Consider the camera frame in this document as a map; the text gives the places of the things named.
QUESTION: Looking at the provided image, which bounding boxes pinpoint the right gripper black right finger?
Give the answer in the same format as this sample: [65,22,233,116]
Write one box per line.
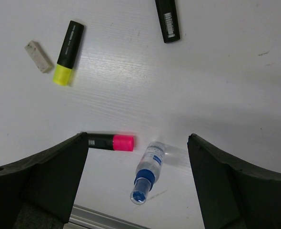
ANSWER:
[188,134,281,229]

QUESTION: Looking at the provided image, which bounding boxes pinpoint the pink cap black highlighter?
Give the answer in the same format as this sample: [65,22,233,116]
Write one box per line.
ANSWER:
[88,133,134,152]

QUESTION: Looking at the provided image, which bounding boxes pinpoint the blue cap black highlighter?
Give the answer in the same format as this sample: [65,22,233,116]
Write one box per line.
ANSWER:
[155,0,181,43]

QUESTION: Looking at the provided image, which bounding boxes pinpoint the yellow cap black highlighter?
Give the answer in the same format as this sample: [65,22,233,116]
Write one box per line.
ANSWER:
[53,21,84,86]

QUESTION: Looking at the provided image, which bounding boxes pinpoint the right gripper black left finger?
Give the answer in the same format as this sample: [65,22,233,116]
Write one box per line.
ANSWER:
[0,132,88,229]

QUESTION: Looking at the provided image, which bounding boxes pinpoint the white eraser block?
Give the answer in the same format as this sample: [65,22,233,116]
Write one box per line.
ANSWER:
[24,41,54,73]

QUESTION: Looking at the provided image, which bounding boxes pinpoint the clear glue bottle blue cap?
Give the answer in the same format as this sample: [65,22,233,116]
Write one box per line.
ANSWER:
[130,142,166,205]

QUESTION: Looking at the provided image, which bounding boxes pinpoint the aluminium rail frame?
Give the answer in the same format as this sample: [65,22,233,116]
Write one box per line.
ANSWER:
[68,205,147,229]

